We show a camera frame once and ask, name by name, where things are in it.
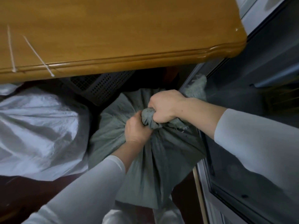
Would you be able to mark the white woven sack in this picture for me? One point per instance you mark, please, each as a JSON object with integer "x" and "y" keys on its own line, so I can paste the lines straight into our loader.
{"x": 39, "y": 132}

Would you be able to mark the person's left hand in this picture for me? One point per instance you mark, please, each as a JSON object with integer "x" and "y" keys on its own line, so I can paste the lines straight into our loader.
{"x": 135, "y": 132}

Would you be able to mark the person's right fingers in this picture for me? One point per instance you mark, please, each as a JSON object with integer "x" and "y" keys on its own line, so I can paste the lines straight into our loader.
{"x": 157, "y": 114}

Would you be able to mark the person's left fingers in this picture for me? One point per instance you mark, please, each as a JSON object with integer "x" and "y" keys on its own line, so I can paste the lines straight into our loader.
{"x": 139, "y": 117}

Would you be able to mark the person's left forearm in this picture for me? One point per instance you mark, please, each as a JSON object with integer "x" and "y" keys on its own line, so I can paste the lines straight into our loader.
{"x": 93, "y": 184}

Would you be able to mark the dark perforated plastic basket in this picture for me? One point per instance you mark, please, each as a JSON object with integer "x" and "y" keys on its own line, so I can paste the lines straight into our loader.
{"x": 102, "y": 85}

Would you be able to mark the white plastic bag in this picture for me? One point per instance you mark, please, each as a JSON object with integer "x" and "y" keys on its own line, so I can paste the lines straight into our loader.
{"x": 144, "y": 215}

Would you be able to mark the person's right hand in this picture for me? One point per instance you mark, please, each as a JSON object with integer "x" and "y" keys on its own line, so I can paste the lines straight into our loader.
{"x": 167, "y": 107}

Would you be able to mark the person's right forearm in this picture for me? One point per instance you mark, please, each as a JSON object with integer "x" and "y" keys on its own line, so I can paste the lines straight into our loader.
{"x": 245, "y": 142}

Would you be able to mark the wooden table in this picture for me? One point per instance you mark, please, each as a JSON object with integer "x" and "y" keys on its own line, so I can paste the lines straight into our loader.
{"x": 112, "y": 32}

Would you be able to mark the grey-green woven sack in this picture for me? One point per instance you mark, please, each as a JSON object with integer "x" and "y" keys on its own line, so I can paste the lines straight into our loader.
{"x": 158, "y": 160}

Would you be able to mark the glass door with metal frame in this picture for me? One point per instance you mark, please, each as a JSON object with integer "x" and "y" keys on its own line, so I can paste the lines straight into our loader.
{"x": 247, "y": 128}

